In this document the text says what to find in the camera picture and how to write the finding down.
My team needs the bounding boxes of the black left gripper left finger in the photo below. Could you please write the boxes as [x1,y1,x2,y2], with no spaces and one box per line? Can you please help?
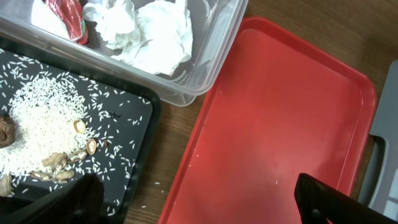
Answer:
[1,174,104,224]

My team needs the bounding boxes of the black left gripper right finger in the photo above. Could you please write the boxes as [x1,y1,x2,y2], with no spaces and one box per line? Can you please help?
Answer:
[294,173,397,224]

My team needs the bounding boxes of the rice and nutshell scraps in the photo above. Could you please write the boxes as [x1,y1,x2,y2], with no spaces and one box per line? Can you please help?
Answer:
[1,50,153,217]

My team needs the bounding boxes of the large white napkin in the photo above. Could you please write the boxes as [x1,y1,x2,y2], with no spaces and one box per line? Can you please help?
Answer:
[113,0,193,76]

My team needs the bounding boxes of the red snack wrapper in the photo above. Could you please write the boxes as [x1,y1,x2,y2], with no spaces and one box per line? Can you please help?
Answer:
[43,0,89,45]

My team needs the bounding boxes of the small white napkin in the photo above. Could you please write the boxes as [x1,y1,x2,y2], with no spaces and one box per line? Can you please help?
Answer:
[83,0,141,50]

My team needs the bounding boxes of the grey dishwasher rack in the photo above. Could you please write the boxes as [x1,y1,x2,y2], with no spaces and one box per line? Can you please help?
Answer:
[358,60,397,221]

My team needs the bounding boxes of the black food waste tray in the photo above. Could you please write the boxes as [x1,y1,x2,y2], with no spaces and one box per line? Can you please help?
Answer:
[1,38,161,223]

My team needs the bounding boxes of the clear plastic waste bin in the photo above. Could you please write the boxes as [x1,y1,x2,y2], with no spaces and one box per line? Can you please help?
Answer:
[1,1,248,106]

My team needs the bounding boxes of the red serving tray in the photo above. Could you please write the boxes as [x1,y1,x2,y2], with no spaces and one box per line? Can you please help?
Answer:
[159,17,377,223]

